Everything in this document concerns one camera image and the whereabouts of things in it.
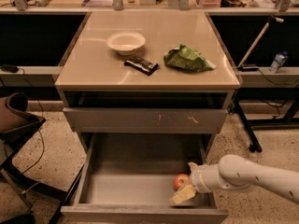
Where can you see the plastic water bottle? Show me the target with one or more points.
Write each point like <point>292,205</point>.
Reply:
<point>278,61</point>

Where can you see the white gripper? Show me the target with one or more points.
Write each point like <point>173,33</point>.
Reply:
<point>198,176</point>

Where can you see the black snack bar wrapper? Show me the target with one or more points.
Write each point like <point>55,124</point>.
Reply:
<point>142,65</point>

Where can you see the open middle drawer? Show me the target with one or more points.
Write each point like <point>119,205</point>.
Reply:
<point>128,178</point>

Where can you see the grey drawer cabinet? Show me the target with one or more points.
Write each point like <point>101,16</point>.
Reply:
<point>95,76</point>

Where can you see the black table leg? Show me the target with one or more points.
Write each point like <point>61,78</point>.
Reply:
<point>254,143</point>

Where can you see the brown chair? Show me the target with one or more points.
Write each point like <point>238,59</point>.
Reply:
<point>17,126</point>

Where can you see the closed top drawer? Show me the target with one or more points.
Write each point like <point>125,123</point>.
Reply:
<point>144,120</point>

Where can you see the white stick with black base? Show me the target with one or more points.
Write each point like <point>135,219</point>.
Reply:
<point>257,39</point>

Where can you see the black device on ledge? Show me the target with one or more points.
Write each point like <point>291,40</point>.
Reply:
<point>9,68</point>

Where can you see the green chip bag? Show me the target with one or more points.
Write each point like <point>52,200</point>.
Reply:
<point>184,58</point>

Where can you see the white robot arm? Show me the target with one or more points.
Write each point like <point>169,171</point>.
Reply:
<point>235,173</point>

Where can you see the red apple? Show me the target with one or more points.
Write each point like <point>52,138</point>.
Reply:
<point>180,180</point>

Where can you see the white paper bowl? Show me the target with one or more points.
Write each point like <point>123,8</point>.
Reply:
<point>126,43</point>

